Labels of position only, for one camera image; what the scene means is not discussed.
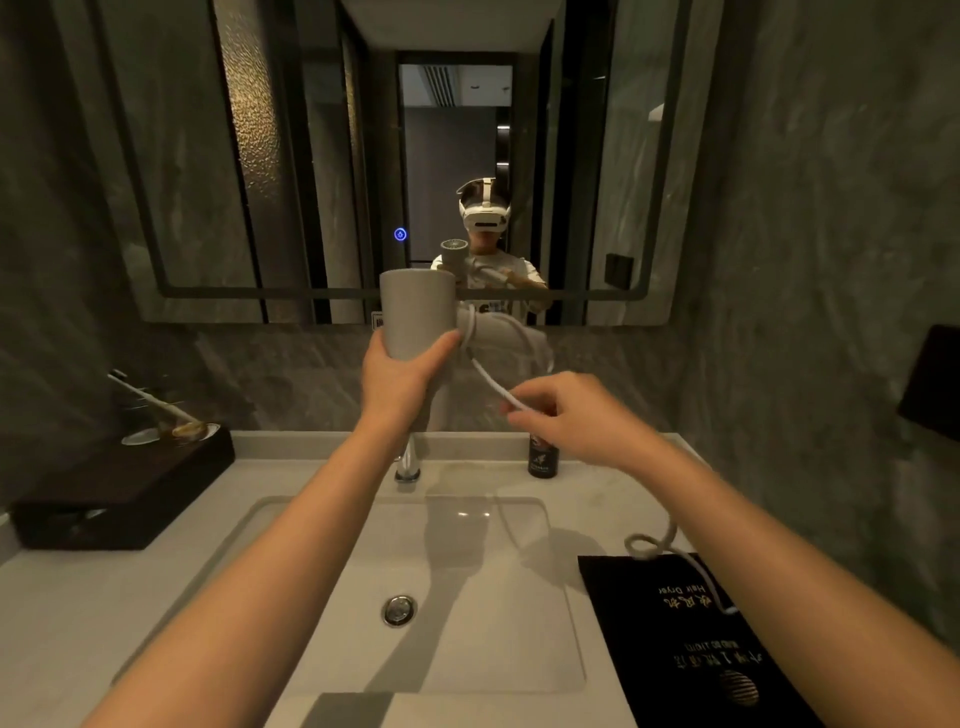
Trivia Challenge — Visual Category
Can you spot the person's right hand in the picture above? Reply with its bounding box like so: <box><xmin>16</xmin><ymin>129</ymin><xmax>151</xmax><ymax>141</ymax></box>
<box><xmin>500</xmin><ymin>372</ymin><xmax>666</xmax><ymax>471</ymax></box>

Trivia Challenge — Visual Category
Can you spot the person's left hand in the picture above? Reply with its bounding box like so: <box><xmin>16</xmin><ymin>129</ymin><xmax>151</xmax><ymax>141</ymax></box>
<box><xmin>352</xmin><ymin>328</ymin><xmax>463</xmax><ymax>453</ymax></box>

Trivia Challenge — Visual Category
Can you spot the grey hair dryer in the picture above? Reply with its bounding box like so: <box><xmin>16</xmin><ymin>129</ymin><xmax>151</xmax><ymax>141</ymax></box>
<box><xmin>378</xmin><ymin>267</ymin><xmax>558</xmax><ymax>378</ymax></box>

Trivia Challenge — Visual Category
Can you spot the white hair dryer cord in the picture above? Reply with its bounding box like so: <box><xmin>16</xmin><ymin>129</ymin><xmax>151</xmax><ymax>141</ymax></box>
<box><xmin>459</xmin><ymin>300</ymin><xmax>744</xmax><ymax>618</ymax></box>

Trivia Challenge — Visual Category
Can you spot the person's right forearm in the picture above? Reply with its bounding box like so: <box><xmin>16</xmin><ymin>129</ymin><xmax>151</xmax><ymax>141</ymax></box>
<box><xmin>636</xmin><ymin>435</ymin><xmax>960</xmax><ymax>728</ymax></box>

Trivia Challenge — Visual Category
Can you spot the person's left forearm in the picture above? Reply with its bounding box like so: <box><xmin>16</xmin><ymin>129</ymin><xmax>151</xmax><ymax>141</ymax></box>
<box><xmin>81</xmin><ymin>421</ymin><xmax>421</xmax><ymax>728</ymax></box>

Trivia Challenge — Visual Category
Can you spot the black bottle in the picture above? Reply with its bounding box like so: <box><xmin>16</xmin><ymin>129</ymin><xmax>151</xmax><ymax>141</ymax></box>
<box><xmin>526</xmin><ymin>430</ymin><xmax>561</xmax><ymax>480</ymax></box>

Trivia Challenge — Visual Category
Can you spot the chrome faucet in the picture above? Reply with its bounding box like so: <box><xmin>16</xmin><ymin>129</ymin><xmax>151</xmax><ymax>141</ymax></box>
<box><xmin>393</xmin><ymin>429</ymin><xmax>426</xmax><ymax>486</ymax></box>

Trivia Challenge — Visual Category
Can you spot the white sink basin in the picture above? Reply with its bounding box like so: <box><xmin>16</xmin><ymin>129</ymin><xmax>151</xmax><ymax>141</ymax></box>
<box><xmin>111</xmin><ymin>495</ymin><xmax>591</xmax><ymax>700</ymax></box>

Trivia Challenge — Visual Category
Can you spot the black fabric storage bag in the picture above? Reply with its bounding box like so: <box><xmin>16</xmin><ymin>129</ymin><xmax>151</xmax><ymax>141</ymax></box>
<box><xmin>576</xmin><ymin>552</ymin><xmax>828</xmax><ymax>728</ymax></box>

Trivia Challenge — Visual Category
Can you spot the dark wooden tray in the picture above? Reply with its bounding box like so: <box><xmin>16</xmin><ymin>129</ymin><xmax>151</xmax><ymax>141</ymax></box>
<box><xmin>10</xmin><ymin>426</ymin><xmax>238</xmax><ymax>553</ymax></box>

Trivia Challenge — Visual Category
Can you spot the wall mirror with dark frame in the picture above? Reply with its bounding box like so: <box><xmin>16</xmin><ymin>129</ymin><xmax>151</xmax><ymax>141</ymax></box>
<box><xmin>81</xmin><ymin>0</ymin><xmax>726</xmax><ymax>328</ymax></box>

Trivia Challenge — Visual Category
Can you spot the black wall-mounted box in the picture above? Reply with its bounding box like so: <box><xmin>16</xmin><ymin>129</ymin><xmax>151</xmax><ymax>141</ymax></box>
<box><xmin>895</xmin><ymin>323</ymin><xmax>960</xmax><ymax>444</ymax></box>

